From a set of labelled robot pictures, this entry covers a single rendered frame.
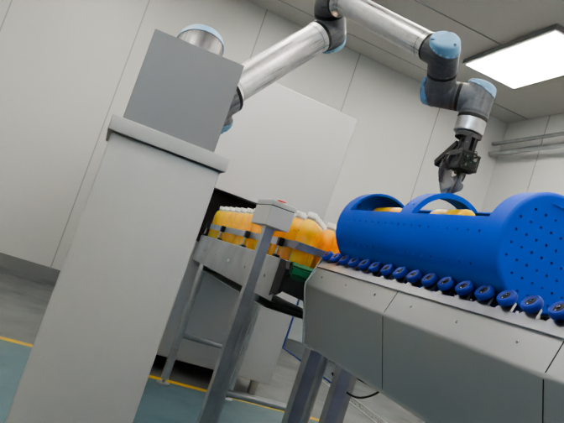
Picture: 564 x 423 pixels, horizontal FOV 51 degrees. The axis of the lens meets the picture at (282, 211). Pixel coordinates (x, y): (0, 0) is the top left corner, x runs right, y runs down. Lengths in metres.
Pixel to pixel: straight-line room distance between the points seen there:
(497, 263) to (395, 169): 5.59
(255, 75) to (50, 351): 1.07
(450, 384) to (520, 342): 0.24
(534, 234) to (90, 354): 1.11
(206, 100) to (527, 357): 1.01
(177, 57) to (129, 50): 4.65
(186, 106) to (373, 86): 5.40
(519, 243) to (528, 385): 0.34
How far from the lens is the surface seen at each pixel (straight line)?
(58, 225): 6.13
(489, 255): 1.42
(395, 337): 1.64
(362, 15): 2.09
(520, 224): 1.43
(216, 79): 1.66
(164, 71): 1.65
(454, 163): 1.85
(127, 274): 1.58
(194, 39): 1.85
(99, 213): 1.56
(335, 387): 2.23
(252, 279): 2.32
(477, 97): 1.91
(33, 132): 6.17
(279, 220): 2.25
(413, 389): 1.60
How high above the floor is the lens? 0.87
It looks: 5 degrees up
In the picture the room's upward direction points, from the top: 19 degrees clockwise
